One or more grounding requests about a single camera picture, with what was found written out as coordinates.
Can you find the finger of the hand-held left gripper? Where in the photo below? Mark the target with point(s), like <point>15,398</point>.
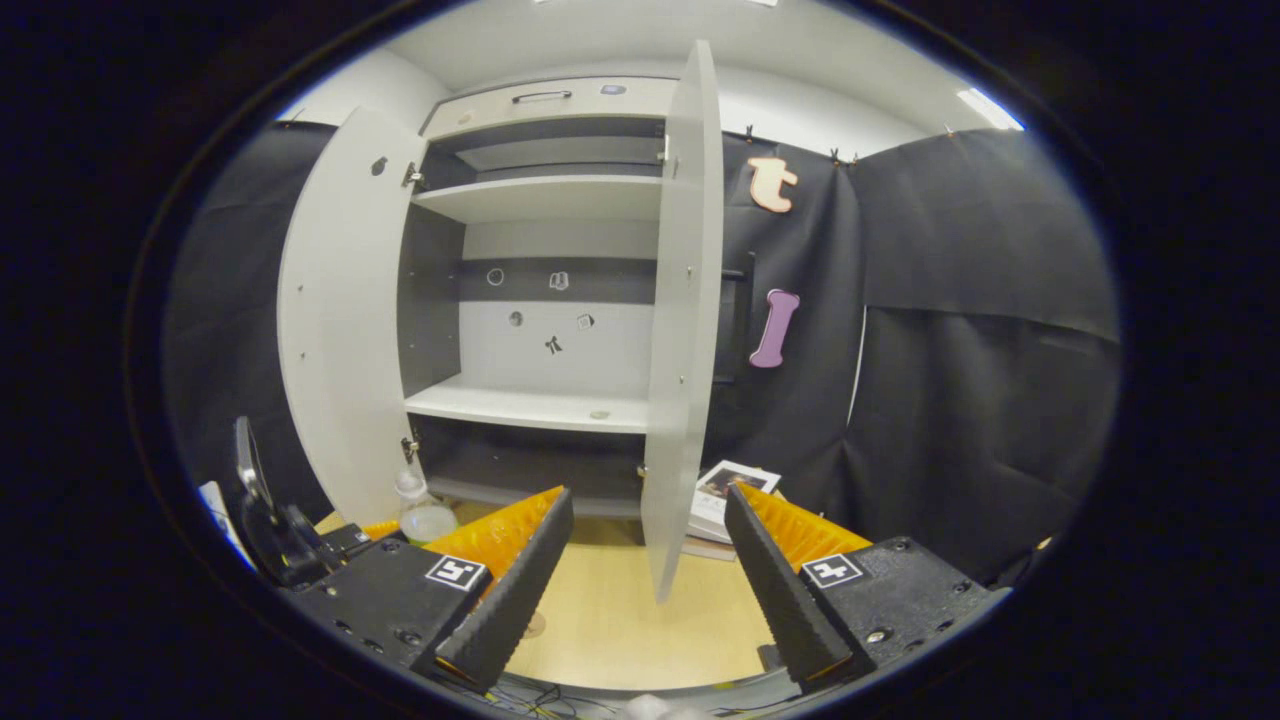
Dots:
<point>375,530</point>

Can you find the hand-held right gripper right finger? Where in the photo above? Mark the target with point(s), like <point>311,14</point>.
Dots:
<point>780,590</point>

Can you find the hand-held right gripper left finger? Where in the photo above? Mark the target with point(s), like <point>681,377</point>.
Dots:
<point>520,590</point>

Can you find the round brown coaster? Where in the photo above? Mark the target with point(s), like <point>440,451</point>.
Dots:
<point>535,625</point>

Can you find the green label plastic bottle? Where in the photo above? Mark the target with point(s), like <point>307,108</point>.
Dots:
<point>428,520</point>

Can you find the white cabinet door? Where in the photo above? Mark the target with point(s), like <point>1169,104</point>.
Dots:
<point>685,300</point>
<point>340,320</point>

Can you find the white cabinet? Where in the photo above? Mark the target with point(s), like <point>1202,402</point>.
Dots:
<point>540,195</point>

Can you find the white cabinet drawer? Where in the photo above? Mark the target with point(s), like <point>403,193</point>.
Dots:
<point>600,100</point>

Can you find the white printed paper sheet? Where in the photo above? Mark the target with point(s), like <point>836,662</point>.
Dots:
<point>215,510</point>

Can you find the brown book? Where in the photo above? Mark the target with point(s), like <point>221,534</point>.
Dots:
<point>710,548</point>

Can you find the white book with portrait cover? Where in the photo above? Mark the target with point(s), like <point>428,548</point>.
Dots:
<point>725,495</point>

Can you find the black backdrop cloth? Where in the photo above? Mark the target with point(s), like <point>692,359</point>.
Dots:
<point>980,350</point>

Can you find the ceiling light panel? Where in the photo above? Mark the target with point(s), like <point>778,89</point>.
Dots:
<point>988,108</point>

